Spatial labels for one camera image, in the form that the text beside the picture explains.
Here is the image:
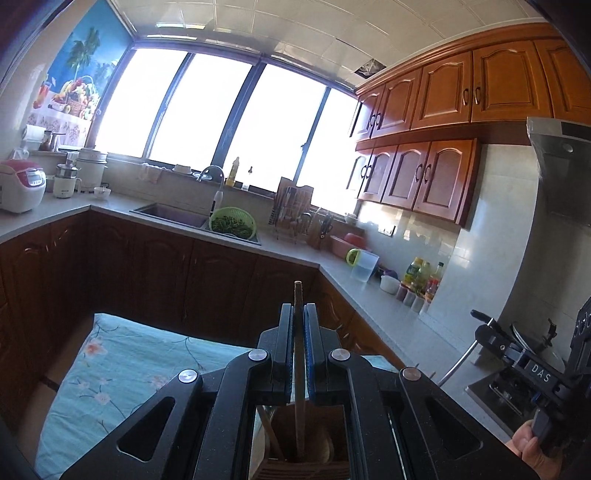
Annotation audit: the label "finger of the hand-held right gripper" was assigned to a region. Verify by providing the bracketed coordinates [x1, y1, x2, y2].
[470, 309, 522, 360]

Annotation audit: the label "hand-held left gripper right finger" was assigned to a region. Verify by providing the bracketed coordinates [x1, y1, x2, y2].
[304, 302, 541, 480]

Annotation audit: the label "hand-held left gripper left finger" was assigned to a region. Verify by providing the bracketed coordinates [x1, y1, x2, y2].
[60, 302, 296, 480]

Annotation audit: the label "wooden chopstick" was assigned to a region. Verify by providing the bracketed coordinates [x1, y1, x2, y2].
[294, 280, 306, 463]
[255, 405, 287, 463]

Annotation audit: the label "metal chopstick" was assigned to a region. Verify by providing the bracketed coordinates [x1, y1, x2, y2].
[436, 342, 478, 388]

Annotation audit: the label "wooden utensil holder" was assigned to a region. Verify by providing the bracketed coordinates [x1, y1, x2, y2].
[249, 404, 354, 480]

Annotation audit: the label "person's right hand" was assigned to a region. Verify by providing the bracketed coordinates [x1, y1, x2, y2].
[503, 418, 561, 479]

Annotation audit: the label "black wok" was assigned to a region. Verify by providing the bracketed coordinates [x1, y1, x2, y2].
[510, 318, 568, 370]

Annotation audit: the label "gas stove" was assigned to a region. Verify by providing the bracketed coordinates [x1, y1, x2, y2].
[465, 371, 536, 435]

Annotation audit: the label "bottle with red label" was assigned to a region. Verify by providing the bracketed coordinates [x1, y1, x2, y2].
[425, 262, 445, 301]

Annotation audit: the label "grey kitchen countertop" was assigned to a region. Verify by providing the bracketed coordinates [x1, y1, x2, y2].
[0, 189, 513, 444]

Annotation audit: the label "oil bottle with green cap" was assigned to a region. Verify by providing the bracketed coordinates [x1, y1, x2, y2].
[404, 257, 423, 289]

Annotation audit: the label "knife block with scissors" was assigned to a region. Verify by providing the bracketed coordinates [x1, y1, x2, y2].
[307, 210, 335, 250]

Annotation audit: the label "green colander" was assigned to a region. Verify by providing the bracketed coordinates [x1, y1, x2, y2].
[209, 206, 257, 239]

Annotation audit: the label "dish drying rack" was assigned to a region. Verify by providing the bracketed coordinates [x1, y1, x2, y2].
[270, 176, 319, 241]

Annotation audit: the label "wooden base cabinets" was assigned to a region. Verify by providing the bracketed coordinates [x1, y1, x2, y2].
[0, 210, 402, 435]

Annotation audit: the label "steel sink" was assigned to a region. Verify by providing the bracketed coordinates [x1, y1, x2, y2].
[129, 202, 262, 246]

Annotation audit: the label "steel range hood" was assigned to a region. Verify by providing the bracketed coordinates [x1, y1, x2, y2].
[526, 116, 591, 227]

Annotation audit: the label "floral teal tablecloth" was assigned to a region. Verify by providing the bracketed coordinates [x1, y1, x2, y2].
[34, 313, 402, 478]

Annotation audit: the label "curved steel faucet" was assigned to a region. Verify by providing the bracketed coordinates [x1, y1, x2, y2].
[198, 165, 227, 217]

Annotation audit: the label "large kitchen window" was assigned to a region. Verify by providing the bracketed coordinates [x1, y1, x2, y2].
[92, 44, 363, 217]

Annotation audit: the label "large white cooker pot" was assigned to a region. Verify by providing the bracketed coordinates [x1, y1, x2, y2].
[75, 148, 109, 188]

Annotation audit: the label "small white blender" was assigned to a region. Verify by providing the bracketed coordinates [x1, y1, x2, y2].
[52, 159, 83, 199]

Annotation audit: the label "white rice cooker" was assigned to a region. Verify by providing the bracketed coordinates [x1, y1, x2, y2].
[0, 159, 47, 214]

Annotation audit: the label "paper towel roll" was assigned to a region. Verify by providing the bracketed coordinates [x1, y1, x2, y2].
[23, 124, 47, 151]

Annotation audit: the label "clear jug with green handle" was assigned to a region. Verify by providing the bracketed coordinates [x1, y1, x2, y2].
[346, 248, 380, 282]

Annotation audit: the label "wooden wall cabinets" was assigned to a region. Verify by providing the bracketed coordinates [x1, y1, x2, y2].
[351, 25, 591, 232]

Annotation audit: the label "palm and fruit wall poster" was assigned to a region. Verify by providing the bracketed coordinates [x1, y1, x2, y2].
[30, 0, 132, 123]

